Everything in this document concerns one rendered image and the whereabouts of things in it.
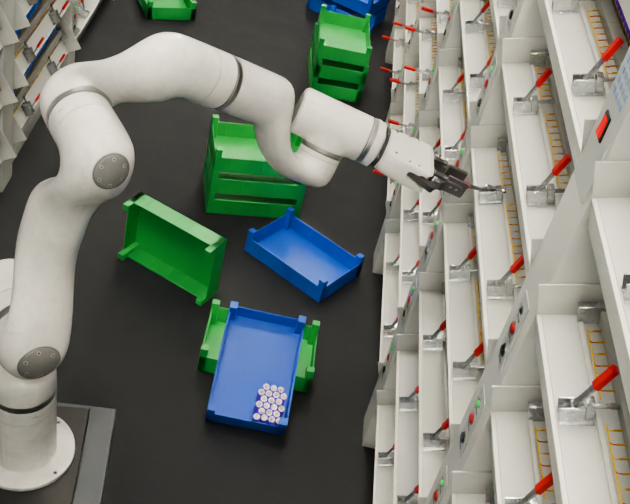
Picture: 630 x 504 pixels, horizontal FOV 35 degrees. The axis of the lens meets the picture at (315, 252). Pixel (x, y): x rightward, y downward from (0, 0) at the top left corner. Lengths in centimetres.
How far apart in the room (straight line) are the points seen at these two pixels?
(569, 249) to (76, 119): 72
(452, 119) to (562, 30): 88
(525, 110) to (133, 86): 66
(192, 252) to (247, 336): 36
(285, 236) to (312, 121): 143
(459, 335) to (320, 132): 45
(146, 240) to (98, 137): 150
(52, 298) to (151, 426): 91
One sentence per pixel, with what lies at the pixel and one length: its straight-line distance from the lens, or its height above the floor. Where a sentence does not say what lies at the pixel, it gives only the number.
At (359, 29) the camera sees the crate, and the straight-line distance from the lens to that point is 409.
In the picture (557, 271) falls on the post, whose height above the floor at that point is 118.
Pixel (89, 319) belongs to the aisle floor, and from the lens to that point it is 274.
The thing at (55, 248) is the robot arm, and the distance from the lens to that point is 161.
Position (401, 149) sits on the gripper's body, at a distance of 175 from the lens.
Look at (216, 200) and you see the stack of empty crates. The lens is 312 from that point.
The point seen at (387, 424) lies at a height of 17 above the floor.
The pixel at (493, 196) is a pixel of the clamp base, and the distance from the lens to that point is 182.
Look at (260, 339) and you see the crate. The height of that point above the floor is 10.
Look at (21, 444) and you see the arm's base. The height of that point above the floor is 41.
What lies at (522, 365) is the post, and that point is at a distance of 138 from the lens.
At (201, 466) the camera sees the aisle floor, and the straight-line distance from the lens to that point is 244.
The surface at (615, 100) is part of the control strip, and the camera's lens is 121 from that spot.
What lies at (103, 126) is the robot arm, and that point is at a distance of 147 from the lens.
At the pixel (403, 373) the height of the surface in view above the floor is 35.
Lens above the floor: 191
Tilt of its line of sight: 38 degrees down
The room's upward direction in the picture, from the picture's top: 15 degrees clockwise
